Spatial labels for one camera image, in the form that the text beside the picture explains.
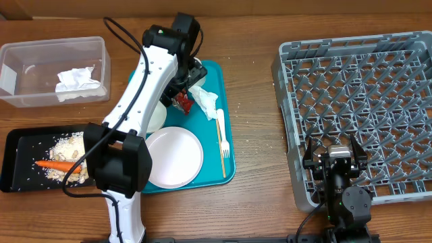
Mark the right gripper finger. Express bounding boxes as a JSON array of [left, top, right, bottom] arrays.
[[302, 137, 319, 170], [350, 134, 368, 170]]

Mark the red snack wrapper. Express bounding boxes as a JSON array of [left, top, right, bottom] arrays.
[[172, 90, 194, 115]]

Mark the white bowl with rice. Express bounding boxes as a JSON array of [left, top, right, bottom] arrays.
[[146, 101, 167, 134]]

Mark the large white tissue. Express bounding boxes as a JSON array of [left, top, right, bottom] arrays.
[[55, 66, 107, 102]]

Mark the rice and peanut pile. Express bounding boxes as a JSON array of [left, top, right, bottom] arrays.
[[45, 132, 89, 186]]

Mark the orange carrot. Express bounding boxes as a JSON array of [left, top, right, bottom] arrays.
[[35, 161, 74, 172]]

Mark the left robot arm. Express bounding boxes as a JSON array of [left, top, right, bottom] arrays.
[[81, 13, 207, 242]]

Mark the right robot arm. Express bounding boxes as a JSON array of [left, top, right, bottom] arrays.
[[302, 134, 375, 243]]

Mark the grey dishwasher rack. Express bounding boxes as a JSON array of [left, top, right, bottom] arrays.
[[271, 31, 431, 211]]

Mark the white paper cup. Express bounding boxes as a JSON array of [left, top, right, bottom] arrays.
[[194, 57, 206, 86]]

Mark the small crumpled white tissue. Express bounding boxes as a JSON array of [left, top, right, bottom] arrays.
[[188, 86, 218, 120]]

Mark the wooden chopstick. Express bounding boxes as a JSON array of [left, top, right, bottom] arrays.
[[216, 119, 226, 178]]

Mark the white plastic fork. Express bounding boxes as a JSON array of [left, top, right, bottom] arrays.
[[217, 109, 230, 158]]

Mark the white round plate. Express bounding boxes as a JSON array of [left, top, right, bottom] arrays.
[[146, 126, 204, 189]]

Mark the clear plastic bin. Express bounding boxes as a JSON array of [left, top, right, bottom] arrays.
[[1, 36, 111, 107]]

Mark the black plastic tray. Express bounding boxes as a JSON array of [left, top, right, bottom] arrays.
[[1, 124, 86, 192]]

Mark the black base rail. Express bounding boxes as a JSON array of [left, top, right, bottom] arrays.
[[144, 233, 381, 243]]

